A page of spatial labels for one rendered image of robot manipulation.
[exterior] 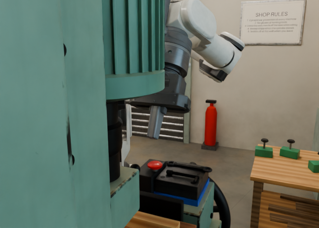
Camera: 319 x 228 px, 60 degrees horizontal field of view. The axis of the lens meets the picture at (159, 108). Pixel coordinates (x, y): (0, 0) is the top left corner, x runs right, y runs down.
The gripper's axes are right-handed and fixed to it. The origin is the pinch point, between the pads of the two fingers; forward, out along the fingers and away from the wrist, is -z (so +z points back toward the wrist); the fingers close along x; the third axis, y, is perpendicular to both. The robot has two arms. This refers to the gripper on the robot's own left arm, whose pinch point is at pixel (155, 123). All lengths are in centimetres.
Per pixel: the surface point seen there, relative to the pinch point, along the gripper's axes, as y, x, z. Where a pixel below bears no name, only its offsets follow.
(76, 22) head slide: 33.8, -6.0, -0.3
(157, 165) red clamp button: -3.4, -0.8, -7.6
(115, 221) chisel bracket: 13.1, -2.6, -16.7
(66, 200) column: 34.8, -10.0, -12.6
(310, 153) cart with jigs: -163, -49, 27
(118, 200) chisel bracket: 13.4, -2.6, -14.0
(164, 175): -5.4, -1.8, -9.3
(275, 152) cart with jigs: -158, -27, 24
